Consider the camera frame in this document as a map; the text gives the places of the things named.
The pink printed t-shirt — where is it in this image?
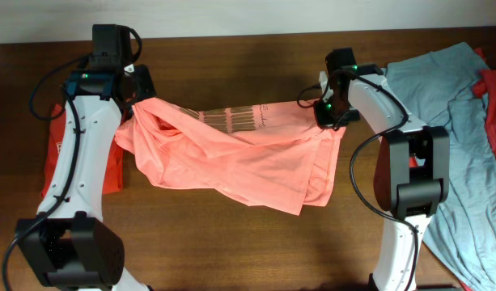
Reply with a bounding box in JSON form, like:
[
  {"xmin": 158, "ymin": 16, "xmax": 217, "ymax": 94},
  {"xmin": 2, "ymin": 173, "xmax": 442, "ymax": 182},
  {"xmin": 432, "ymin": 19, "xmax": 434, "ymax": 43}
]
[{"xmin": 115, "ymin": 98, "xmax": 345, "ymax": 215}]

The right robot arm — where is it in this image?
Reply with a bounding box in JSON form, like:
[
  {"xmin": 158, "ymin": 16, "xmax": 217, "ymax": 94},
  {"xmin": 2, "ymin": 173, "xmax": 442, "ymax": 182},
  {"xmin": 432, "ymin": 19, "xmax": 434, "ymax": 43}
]
[{"xmin": 313, "ymin": 48, "xmax": 449, "ymax": 291}]

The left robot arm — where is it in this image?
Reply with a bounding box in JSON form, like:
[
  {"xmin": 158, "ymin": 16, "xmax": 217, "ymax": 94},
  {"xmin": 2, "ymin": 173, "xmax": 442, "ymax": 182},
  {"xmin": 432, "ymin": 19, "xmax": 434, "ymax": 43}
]
[{"xmin": 13, "ymin": 65, "xmax": 155, "ymax": 290}]

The folded red printed t-shirt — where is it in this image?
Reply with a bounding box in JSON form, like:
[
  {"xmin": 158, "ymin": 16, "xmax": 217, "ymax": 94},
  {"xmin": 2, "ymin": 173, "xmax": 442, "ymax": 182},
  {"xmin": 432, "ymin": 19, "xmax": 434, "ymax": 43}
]
[{"xmin": 40, "ymin": 104, "xmax": 124, "ymax": 197}]

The grey t-shirt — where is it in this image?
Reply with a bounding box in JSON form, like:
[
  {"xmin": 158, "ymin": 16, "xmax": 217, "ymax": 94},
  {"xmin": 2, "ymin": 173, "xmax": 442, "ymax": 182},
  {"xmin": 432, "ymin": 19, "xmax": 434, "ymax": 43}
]
[{"xmin": 385, "ymin": 43, "xmax": 496, "ymax": 290}]

